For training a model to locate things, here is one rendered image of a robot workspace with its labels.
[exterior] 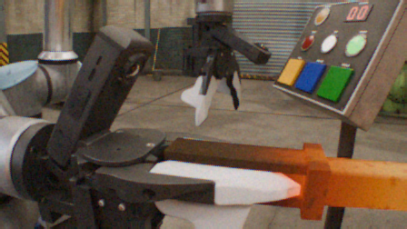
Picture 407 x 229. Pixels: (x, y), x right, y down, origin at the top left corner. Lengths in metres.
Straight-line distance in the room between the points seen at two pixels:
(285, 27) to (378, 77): 7.54
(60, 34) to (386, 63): 0.78
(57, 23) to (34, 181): 0.63
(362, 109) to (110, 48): 0.50
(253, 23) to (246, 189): 8.08
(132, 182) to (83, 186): 0.05
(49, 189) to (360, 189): 0.24
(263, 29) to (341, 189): 8.01
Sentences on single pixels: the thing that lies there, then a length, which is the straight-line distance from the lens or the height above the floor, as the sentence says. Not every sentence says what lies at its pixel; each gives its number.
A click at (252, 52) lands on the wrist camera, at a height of 1.07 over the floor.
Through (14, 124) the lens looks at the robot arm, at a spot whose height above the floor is 1.02.
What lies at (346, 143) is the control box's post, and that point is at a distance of 0.80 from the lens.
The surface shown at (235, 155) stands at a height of 1.02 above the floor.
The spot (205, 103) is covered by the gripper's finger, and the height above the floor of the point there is 0.98.
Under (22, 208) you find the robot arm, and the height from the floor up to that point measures 0.92.
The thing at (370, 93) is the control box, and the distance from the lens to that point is 0.60.
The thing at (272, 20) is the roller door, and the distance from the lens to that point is 8.15.
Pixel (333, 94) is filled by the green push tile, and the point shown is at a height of 0.99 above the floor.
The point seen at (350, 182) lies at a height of 1.01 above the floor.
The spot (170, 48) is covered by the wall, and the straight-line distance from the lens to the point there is 8.99.
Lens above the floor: 1.09
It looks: 15 degrees down
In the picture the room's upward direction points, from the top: straight up
